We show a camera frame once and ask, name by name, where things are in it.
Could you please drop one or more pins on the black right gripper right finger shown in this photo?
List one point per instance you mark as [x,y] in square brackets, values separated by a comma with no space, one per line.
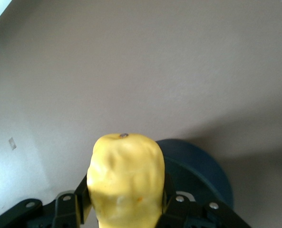
[176,213]

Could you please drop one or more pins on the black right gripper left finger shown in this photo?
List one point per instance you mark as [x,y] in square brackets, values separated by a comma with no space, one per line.
[67,211]

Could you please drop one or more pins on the yellow potato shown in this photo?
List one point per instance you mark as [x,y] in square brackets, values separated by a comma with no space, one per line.
[126,178]

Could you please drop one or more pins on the blue round plate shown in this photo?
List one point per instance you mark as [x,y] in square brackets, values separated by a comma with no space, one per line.
[197,171]

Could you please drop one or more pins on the brown table cover sheet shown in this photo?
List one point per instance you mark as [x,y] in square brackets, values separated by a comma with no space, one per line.
[140,71]

